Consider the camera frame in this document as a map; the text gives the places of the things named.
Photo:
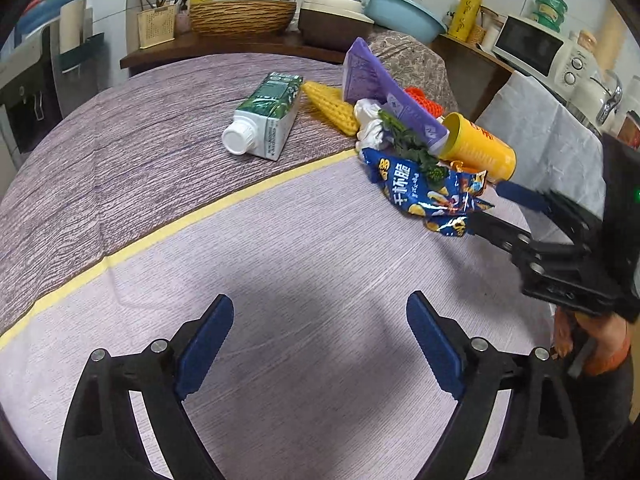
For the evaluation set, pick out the blue plastic basin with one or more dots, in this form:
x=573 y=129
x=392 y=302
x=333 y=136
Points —
x=400 y=15

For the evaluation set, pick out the purple packet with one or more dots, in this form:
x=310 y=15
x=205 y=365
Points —
x=370 y=75

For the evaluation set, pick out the yellow corn cob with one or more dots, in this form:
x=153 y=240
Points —
x=330 y=105

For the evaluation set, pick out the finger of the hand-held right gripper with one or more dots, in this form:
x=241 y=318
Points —
x=520 y=194
x=500 y=232

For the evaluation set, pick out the person's right hand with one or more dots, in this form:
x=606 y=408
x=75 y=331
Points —
x=605 y=345

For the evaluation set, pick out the red knitted scrubber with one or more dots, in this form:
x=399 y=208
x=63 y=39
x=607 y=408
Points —
x=425 y=102

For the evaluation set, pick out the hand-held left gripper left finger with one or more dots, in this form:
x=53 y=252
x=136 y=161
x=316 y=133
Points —
x=205 y=347

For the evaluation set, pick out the stack of green containers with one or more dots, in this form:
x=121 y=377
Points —
x=550 y=7

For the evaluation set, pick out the yellow canister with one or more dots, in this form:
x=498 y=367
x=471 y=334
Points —
x=465 y=10

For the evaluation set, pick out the crumpled white tissue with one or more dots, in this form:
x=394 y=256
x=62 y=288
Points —
x=371 y=132

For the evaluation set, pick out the brown pot with white lid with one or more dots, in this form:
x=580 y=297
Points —
x=330 y=30

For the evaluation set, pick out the floral cloth cover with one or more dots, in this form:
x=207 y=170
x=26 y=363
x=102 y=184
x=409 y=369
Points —
x=420 y=60

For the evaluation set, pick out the beige utensil holder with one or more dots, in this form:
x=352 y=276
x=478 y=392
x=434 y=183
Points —
x=156 y=27

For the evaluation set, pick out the yellow cylindrical can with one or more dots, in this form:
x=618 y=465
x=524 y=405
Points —
x=480 y=152

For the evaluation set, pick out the green leafy vegetable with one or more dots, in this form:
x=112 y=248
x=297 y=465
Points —
x=407 y=142

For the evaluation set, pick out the wicker basket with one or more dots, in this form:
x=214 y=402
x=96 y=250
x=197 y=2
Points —
x=240 y=17

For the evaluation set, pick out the green white milk carton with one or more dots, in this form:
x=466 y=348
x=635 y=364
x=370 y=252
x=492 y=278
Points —
x=272 y=110

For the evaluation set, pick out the dark green rack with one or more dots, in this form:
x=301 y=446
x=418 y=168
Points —
x=87 y=55

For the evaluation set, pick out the cream kettle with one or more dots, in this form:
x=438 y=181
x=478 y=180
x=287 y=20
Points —
x=590 y=97

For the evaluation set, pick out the pink bottle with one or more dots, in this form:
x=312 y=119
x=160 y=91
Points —
x=183 y=20

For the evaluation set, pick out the black appliance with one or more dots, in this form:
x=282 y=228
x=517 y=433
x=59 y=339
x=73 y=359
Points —
x=25 y=110

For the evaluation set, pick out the red patterned box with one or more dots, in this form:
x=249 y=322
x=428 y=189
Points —
x=631 y=130

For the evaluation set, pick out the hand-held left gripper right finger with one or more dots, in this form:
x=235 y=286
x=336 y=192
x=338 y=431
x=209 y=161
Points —
x=435 y=350

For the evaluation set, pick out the person's right forearm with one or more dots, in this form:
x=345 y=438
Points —
x=600 y=410

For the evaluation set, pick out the wooden cabinet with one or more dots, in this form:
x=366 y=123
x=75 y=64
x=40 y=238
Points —
x=475 y=80

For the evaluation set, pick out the wooden counter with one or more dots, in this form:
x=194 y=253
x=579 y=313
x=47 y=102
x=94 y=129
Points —
x=200 y=45

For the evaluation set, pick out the blue snack bag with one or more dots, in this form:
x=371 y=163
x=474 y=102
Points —
x=415 y=190

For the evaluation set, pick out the white cutting board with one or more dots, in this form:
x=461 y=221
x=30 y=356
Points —
x=72 y=22

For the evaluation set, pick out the yellow tape strip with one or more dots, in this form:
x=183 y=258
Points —
x=200 y=212

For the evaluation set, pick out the beige paper roll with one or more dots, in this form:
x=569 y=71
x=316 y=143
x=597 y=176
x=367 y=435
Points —
x=611 y=35

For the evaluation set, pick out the white microwave oven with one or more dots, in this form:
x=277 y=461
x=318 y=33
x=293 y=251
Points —
x=530 y=47

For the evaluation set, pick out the white cloth cover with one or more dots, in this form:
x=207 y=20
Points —
x=545 y=130

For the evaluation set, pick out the white jar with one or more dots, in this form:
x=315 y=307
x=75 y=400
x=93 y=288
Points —
x=492 y=36

